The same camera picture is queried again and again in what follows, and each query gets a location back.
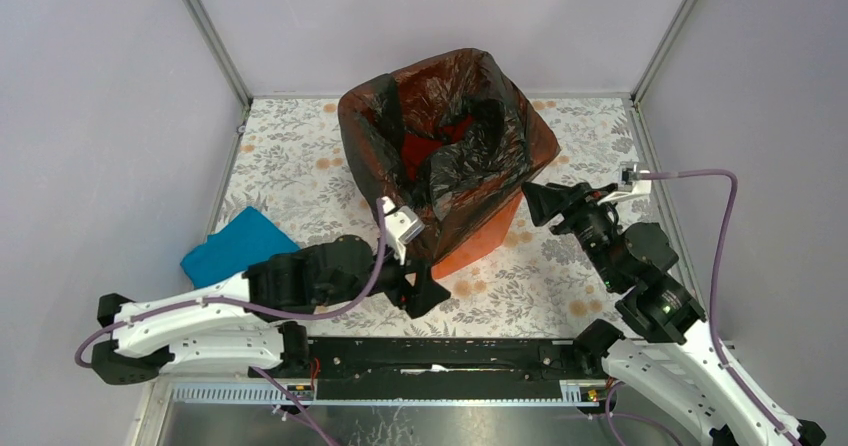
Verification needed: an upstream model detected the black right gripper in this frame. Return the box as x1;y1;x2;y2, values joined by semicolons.
517;180;622;289

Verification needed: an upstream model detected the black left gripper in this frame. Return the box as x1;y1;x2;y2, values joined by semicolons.
320;237;452;318

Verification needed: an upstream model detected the orange plastic trash bin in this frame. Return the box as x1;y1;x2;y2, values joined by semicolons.
397;114;525;280

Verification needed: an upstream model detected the black plastic trash bag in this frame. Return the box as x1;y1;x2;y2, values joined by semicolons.
337;48;560;264

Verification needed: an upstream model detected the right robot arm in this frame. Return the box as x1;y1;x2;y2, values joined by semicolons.
522;171;826;445

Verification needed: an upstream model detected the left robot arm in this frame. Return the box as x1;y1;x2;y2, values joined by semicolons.
78;235;451;385

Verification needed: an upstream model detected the blue folded cloth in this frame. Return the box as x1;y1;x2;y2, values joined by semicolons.
180;206;300;289

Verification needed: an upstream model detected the floral patterned table mat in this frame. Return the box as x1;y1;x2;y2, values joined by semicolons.
213;96;639;338

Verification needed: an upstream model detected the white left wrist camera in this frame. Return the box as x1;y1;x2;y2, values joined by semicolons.
379;196;425;265

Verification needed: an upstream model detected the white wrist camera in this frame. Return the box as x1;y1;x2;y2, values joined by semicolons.
379;196;425;265
597;162;652;204

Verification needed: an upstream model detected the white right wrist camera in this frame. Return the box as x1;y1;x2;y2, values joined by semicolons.
597;162;652;204

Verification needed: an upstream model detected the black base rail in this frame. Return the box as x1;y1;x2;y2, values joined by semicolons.
249;337;614;408

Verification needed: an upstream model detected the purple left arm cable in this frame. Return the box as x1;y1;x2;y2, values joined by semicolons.
74;197;389;446

